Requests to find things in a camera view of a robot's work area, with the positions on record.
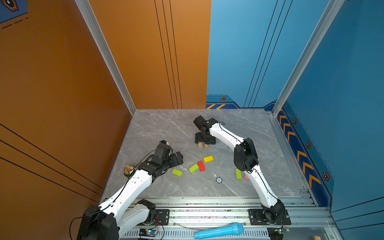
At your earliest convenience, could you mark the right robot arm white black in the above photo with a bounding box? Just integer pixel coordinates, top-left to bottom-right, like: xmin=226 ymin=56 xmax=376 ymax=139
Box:
xmin=194 ymin=116 xmax=286 ymax=225

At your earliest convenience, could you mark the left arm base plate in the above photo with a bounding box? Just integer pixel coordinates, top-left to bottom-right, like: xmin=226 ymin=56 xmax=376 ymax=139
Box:
xmin=151 ymin=209 xmax=170 ymax=226

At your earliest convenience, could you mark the lone green wood block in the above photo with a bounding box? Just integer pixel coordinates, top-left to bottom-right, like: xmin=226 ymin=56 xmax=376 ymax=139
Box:
xmin=172 ymin=169 xmax=183 ymax=177

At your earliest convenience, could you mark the corner aluminium post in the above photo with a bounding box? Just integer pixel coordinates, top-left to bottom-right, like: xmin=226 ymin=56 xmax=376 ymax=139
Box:
xmin=75 ymin=0 xmax=136 ymax=116
xmin=272 ymin=0 xmax=345 ymax=118

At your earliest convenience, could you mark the right corner aluminium post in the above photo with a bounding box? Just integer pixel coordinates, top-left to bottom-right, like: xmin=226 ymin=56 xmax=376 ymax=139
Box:
xmin=272 ymin=0 xmax=345 ymax=118

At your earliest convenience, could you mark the cyan toy microphone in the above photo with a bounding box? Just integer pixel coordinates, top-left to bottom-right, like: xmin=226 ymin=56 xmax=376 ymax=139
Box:
xmin=194 ymin=223 xmax=245 ymax=240

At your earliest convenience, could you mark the blue poker chip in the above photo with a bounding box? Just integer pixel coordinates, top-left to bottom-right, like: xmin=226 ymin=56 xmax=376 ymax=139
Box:
xmin=216 ymin=177 xmax=223 ymax=184

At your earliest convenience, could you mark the red wood block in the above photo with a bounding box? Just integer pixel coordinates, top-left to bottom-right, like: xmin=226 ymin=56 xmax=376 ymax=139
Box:
xmin=198 ymin=161 xmax=206 ymax=172

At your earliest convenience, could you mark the small circuit board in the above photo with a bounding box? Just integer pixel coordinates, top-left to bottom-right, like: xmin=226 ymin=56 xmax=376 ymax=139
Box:
xmin=138 ymin=229 xmax=159 ymax=240

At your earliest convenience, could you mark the green block beside red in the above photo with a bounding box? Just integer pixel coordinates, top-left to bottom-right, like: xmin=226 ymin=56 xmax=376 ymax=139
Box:
xmin=189 ymin=164 xmax=200 ymax=173

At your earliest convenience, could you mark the green block beside pink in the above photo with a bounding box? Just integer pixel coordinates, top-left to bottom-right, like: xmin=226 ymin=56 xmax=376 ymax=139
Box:
xmin=236 ymin=169 xmax=243 ymax=180

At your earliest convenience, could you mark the green drink can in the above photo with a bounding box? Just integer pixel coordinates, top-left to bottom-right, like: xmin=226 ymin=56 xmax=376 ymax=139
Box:
xmin=123 ymin=165 xmax=136 ymax=178

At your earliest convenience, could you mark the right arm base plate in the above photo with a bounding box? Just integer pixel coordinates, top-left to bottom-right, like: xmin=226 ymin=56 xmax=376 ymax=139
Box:
xmin=248 ymin=209 xmax=292 ymax=226

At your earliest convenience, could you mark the left corner aluminium post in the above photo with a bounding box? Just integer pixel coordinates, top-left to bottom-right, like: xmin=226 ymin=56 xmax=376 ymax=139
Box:
xmin=75 ymin=0 xmax=136 ymax=116

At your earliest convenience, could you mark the yellow wood block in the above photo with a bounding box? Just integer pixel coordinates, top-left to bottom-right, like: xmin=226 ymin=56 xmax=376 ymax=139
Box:
xmin=203 ymin=156 xmax=214 ymax=163

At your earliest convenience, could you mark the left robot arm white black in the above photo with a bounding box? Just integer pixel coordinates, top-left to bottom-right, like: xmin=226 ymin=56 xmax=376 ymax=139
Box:
xmin=76 ymin=152 xmax=183 ymax=240

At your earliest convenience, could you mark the aluminium rail frame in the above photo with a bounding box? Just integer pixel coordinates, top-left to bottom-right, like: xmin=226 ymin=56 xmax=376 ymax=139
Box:
xmin=121 ymin=196 xmax=342 ymax=240

